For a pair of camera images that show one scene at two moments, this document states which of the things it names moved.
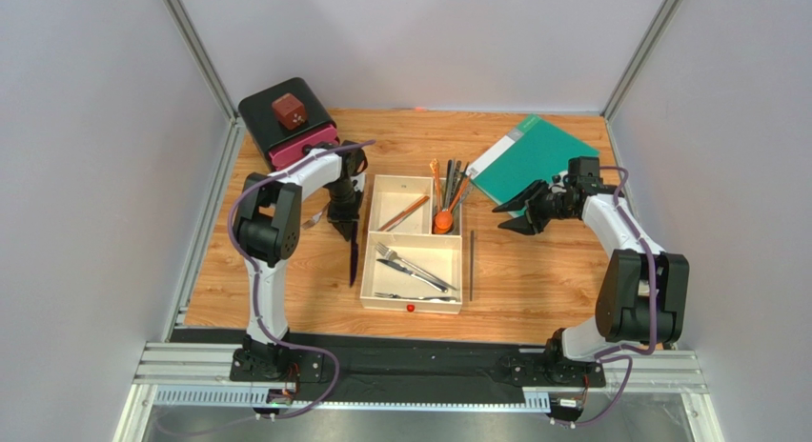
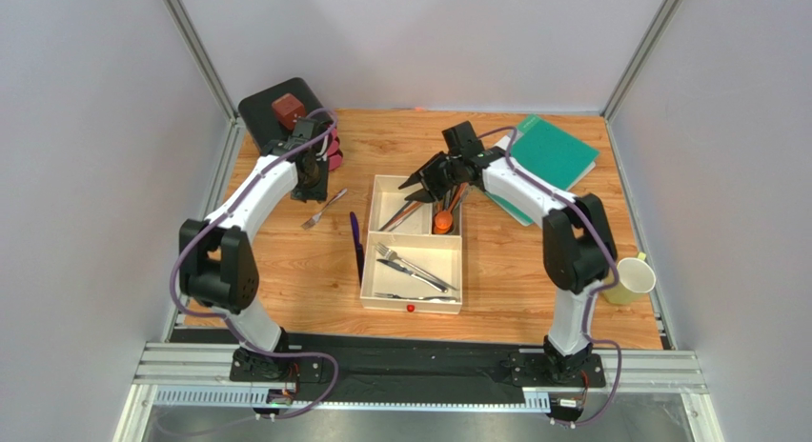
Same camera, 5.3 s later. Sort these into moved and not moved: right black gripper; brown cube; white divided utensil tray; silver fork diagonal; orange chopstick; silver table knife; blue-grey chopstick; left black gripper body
Moved: right black gripper; blue-grey chopstick; left black gripper body
Not moved: white divided utensil tray; silver fork diagonal; orange chopstick; silver table knife; brown cube
